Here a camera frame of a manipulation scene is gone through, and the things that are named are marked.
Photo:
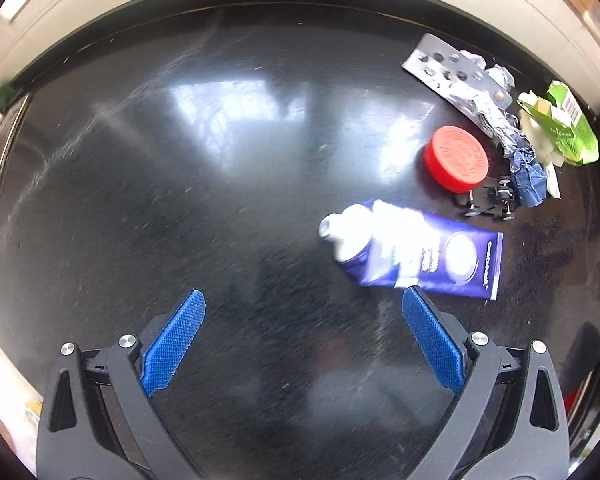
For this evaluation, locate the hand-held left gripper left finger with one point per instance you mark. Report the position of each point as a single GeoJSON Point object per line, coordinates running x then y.
{"type": "Point", "coordinates": [175, 340]}

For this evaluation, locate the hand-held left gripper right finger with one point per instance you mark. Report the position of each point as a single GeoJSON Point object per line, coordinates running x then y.
{"type": "Point", "coordinates": [432, 340]}

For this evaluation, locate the white blue wrapper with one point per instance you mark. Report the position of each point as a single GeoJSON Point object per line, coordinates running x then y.
{"type": "Point", "coordinates": [527, 175]}

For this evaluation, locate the silver blister pack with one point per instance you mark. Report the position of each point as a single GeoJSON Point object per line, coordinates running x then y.
{"type": "Point", "coordinates": [430, 62]}

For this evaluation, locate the blue tube with white cap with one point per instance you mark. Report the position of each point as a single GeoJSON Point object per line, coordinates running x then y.
{"type": "Point", "coordinates": [430, 255]}

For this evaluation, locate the small black wheeled toy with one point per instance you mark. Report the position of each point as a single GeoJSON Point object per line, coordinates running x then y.
{"type": "Point", "coordinates": [500, 195]}

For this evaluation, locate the red round lid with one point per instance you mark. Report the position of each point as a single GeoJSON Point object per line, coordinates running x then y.
{"type": "Point", "coordinates": [457, 157]}

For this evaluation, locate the white crumpled paper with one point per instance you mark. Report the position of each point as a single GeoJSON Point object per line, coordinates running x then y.
{"type": "Point", "coordinates": [542, 145]}

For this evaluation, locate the green carton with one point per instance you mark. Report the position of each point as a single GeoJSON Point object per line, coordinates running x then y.
{"type": "Point", "coordinates": [575, 135]}

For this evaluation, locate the green scouring pad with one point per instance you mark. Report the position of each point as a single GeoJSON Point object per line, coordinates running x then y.
{"type": "Point", "coordinates": [2, 97]}

